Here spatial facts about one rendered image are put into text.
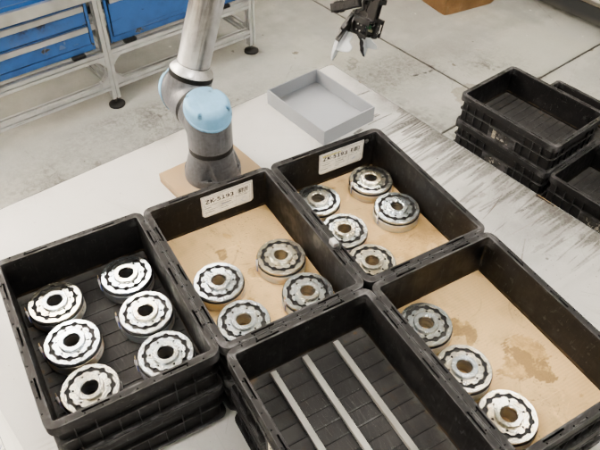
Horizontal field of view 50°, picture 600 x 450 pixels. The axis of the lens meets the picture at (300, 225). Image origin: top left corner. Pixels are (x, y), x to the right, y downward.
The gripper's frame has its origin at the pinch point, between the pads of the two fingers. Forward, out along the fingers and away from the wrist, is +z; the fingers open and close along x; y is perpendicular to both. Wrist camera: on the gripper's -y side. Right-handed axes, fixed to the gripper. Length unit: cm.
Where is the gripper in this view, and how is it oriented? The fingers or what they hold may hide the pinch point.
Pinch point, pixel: (345, 57)
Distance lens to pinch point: 199.0
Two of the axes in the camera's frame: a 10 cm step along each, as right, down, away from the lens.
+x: 6.9, -2.5, 6.8
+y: 6.9, 5.2, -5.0
